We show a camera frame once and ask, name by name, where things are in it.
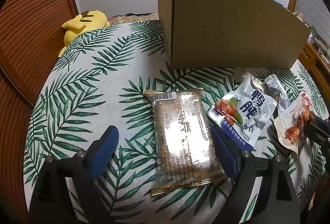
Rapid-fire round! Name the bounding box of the yellow plush toy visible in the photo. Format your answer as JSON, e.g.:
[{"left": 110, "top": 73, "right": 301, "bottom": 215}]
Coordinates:
[{"left": 58, "top": 10, "right": 110, "bottom": 57}]

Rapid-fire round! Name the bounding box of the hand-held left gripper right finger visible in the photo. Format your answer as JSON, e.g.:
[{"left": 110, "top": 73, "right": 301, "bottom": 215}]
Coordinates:
[{"left": 209, "top": 123, "right": 302, "bottom": 224}]

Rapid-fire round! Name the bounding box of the white and blue snack packet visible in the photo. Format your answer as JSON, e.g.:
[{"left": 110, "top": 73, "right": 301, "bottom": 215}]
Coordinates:
[{"left": 207, "top": 75, "right": 277, "bottom": 151}]

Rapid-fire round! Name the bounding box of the long wooden cabinet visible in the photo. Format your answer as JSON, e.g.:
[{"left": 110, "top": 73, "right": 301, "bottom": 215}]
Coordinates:
[{"left": 299, "top": 42, "right": 330, "bottom": 80}]

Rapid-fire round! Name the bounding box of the grey window blind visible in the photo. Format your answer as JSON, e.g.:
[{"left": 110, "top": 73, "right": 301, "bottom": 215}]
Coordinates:
[{"left": 295, "top": 0, "right": 330, "bottom": 41}]

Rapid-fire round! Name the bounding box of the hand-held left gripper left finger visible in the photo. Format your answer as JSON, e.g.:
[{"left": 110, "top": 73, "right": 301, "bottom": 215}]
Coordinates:
[{"left": 28, "top": 124, "right": 120, "bottom": 224}]

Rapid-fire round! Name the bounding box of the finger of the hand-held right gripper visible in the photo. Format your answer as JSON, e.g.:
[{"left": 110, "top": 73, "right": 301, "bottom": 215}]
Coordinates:
[
  {"left": 311, "top": 114, "right": 330, "bottom": 128},
  {"left": 302, "top": 122, "right": 330, "bottom": 148}
]

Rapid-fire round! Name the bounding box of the brown slatted wooden wardrobe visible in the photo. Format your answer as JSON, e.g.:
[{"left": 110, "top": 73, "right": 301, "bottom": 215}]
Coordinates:
[{"left": 0, "top": 0, "right": 80, "bottom": 188}]

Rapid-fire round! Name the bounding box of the brown cardboard box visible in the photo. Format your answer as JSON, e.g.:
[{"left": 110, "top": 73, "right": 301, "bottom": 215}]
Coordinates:
[{"left": 157, "top": 0, "right": 311, "bottom": 70}]

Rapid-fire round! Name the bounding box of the green leaf print cloth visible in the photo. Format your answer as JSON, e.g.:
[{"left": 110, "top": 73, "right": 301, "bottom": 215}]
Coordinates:
[{"left": 23, "top": 20, "right": 326, "bottom": 224}]

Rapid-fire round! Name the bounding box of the small silver snack packet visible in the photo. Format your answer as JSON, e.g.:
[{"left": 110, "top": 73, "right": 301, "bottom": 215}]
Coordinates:
[{"left": 264, "top": 74, "right": 290, "bottom": 111}]

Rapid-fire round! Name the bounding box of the brown biscuit packet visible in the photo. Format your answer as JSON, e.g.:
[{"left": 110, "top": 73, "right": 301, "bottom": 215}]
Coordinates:
[{"left": 143, "top": 88, "right": 227, "bottom": 197}]

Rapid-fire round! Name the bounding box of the clear chicken feet packet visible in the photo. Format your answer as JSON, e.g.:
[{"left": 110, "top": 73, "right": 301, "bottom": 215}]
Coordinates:
[{"left": 273, "top": 91, "right": 314, "bottom": 157}]

